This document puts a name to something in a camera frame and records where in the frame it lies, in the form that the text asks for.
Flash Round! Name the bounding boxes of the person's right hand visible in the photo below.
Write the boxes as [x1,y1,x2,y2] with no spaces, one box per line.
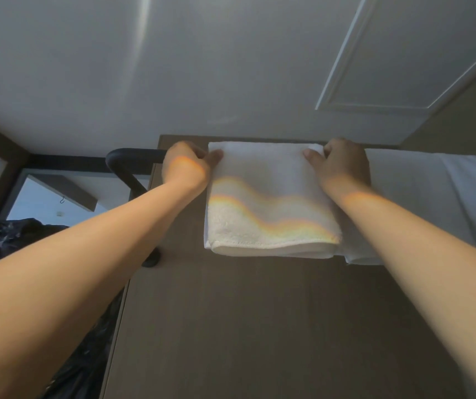
[303,138,372,191]

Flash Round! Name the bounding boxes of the person's left hand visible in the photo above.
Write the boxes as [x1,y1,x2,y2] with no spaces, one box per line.
[162,140,224,194]

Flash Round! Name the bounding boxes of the white towel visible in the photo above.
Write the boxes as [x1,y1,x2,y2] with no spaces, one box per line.
[203,141,343,260]
[334,148,476,266]

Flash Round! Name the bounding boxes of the person's left forearm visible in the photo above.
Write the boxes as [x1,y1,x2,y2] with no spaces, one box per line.
[0,178,208,399]

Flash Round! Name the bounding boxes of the person's right forearm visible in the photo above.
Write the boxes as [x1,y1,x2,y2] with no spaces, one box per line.
[325,183,476,399]

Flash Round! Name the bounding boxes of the white panelled door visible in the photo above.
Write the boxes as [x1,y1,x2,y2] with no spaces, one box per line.
[314,0,476,117]

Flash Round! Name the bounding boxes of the brown wooden cart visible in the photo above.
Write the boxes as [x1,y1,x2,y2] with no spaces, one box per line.
[99,134,476,399]

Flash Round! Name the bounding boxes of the black garbage bag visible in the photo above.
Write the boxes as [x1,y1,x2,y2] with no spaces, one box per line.
[0,218,125,399]

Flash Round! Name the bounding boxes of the black cart handle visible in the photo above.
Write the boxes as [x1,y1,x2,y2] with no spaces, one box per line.
[105,148,169,268]

